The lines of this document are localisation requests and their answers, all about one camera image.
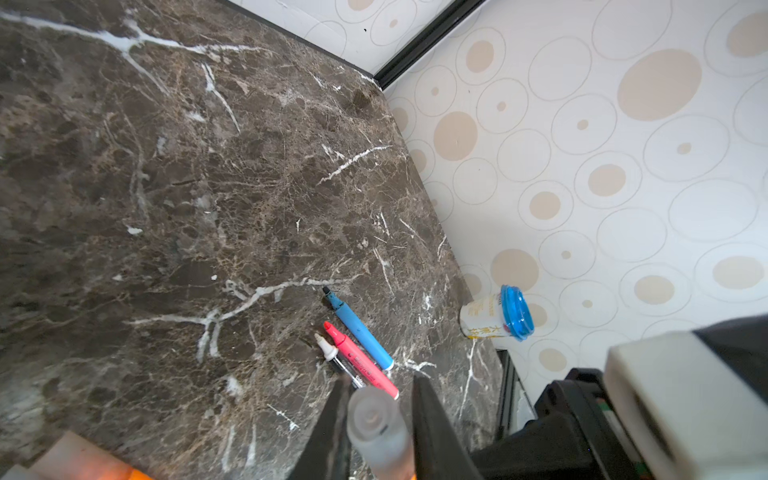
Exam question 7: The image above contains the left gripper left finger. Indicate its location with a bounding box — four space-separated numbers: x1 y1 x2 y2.
288 377 354 480

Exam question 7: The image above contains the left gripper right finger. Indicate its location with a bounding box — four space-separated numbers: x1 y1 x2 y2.
411 375 482 480

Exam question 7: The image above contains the translucent pen cap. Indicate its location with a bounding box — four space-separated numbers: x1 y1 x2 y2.
346 386 416 479

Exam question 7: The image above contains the black white-capped marker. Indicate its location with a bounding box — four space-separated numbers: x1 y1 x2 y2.
314 333 365 389

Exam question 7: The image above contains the red-pink marker pen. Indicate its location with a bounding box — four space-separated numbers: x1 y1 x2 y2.
323 321 400 400

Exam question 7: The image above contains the blue marker pen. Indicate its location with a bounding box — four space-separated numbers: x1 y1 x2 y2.
322 286 394 371

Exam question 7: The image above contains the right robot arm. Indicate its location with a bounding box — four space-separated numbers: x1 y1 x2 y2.
470 368 652 479

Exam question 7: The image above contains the blue-lidded plastic cup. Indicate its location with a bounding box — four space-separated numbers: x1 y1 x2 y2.
459 285 535 342

